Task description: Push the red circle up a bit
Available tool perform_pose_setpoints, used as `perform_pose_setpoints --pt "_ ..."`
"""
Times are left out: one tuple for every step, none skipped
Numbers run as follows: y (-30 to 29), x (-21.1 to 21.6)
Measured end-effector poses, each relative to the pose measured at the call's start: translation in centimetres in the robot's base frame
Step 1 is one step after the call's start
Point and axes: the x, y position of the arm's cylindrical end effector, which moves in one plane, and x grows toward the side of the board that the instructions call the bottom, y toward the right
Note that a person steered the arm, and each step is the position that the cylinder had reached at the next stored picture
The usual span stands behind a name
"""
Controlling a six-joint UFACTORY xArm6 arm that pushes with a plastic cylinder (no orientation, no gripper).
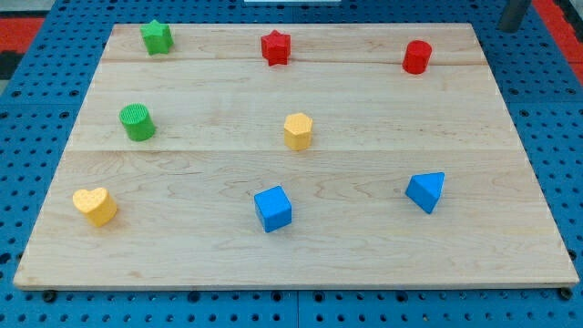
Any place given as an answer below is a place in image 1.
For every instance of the blue triangle block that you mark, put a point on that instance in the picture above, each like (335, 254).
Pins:
(425, 190)

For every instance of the green cylinder block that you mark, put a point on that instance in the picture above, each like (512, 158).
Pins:
(137, 122)

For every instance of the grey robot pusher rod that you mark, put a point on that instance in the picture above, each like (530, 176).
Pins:
(512, 15)

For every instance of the wooden board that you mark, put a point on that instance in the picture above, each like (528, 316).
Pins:
(186, 217)

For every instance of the green star block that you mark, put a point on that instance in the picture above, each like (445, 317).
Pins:
(157, 37)

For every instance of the red star block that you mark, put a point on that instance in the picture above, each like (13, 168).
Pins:
(276, 48)

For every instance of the yellow heart block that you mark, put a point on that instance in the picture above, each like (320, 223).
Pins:
(97, 205)

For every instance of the red cylinder block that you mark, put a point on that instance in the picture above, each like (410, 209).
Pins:
(416, 57)

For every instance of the blue cube block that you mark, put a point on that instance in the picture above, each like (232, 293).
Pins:
(273, 208)

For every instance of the yellow hexagon block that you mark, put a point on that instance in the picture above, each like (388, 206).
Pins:
(298, 131)

